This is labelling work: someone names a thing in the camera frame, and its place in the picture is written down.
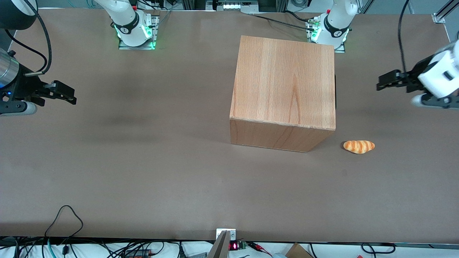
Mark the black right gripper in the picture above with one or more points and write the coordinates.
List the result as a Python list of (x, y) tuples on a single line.
[(25, 87)]

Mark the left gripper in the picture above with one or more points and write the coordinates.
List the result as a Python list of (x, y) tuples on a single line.
[(410, 79)]

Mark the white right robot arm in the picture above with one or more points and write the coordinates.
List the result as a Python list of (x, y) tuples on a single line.
[(129, 21)]

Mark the wooden drawer cabinet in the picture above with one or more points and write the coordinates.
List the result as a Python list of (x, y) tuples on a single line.
[(283, 82)]

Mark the orange striped toy bread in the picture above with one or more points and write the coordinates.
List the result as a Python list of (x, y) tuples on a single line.
[(359, 146)]

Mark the white power strip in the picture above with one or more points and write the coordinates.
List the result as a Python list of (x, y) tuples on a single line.
[(233, 6)]

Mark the brown cardboard piece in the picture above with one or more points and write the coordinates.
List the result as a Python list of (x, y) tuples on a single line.
[(297, 252)]

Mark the red digit display module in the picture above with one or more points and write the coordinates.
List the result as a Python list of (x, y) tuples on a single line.
[(235, 246)]

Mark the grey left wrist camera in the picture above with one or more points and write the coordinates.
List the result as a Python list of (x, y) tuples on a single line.
[(419, 100)]

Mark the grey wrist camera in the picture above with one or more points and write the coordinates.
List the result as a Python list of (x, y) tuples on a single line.
[(419, 100), (18, 108)]

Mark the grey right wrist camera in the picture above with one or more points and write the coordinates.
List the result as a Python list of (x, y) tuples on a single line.
[(18, 108)]

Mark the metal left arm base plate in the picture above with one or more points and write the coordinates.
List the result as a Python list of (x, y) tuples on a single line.
[(309, 30)]

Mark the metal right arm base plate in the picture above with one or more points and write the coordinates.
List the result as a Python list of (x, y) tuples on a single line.
[(156, 28)]

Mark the tan angled post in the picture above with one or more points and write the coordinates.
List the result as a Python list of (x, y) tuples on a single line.
[(219, 247)]

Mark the silver clamp bracket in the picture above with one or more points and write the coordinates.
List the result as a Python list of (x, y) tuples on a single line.
[(233, 234)]

